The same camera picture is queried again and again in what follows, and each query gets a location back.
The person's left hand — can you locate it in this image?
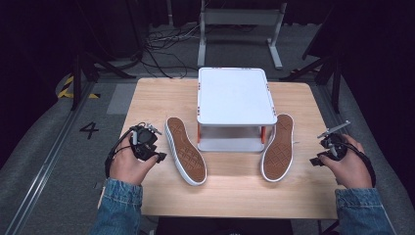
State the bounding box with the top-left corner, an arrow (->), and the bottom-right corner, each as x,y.
109,134 -> 161,187

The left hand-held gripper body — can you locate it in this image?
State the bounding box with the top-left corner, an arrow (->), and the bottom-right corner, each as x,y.
129,121 -> 163,163

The person's right hand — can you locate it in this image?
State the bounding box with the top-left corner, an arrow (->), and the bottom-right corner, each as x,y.
318,133 -> 373,190

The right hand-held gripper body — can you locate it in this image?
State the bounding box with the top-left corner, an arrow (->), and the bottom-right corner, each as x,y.
317,119 -> 352,162

